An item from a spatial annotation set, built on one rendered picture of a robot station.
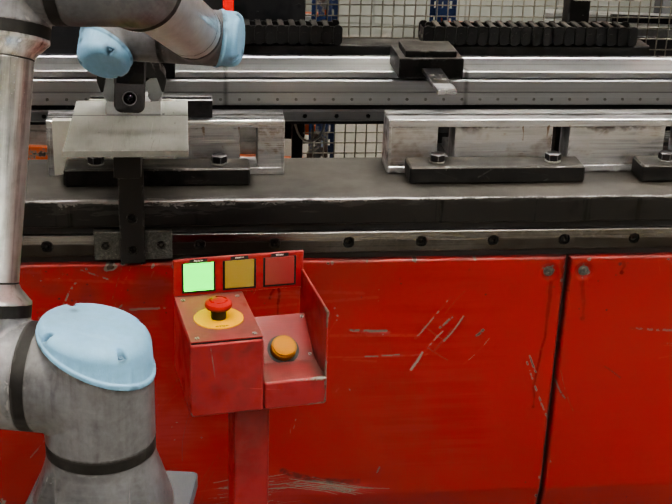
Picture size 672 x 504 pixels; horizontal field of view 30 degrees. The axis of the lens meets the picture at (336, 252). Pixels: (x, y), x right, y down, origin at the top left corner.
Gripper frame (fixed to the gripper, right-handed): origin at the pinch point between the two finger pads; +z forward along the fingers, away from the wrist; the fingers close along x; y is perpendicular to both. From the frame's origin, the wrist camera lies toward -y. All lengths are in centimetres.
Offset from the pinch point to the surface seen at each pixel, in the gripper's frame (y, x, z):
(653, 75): 21, -97, 22
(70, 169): -7.8, 10.4, 6.9
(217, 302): -37.7, -12.3, -6.1
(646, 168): -8, -86, 7
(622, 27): 35, -95, 26
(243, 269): -29.7, -16.4, -0.3
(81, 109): -0.5, 8.3, 0.5
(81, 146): -14.9, 6.9, -11.8
